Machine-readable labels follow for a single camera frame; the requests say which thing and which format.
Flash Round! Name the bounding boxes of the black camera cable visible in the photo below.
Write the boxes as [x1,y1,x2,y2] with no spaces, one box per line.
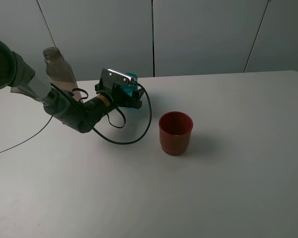
[0,79,152,157]

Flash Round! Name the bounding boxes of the brown translucent water bottle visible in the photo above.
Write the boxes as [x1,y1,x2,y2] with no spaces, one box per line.
[43,47,78,92]

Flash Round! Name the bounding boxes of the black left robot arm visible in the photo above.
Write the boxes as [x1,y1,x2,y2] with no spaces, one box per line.
[0,41,144,133]

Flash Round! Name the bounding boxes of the red plastic cup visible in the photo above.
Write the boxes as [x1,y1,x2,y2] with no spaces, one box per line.
[159,111,193,156]

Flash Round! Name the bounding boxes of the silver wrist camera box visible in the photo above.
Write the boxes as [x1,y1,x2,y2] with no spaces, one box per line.
[100,68,135,88]

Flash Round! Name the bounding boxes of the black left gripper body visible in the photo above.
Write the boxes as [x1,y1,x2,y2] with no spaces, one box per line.
[95,79,131,107]

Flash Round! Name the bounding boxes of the teal translucent plastic cup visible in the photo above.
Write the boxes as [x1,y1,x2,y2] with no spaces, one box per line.
[121,72,138,97]

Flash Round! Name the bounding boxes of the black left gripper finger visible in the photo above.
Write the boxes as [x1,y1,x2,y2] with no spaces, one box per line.
[131,88,145,99]
[119,98,142,109]

